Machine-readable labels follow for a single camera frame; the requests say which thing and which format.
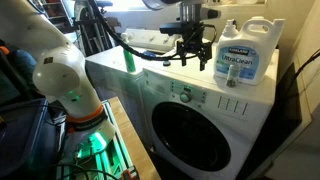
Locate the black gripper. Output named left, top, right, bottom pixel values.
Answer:
left=177, top=22, right=211, bottom=71

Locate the small clear glass jar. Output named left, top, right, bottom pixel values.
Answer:
left=226, top=64, right=240, bottom=87

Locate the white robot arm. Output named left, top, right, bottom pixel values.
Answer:
left=0, top=0, right=115, bottom=144

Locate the white front-load washing machine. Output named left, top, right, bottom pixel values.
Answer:
left=142, top=50, right=279, bottom=180

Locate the white detergent jug blue label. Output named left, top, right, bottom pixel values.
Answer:
left=213, top=16, right=285, bottom=85

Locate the green bottle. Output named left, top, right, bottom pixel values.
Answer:
left=123, top=50, right=136, bottom=72

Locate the wooden table with green rails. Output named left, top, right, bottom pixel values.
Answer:
left=58, top=97, right=161, bottom=180

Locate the dark blue plastic bin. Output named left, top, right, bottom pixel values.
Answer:
left=0, top=99, right=50, bottom=180

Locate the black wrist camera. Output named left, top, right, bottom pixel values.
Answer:
left=160, top=22, right=193, bottom=35

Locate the black corrugated cable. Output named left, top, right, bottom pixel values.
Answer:
left=87, top=0, right=201, bottom=62

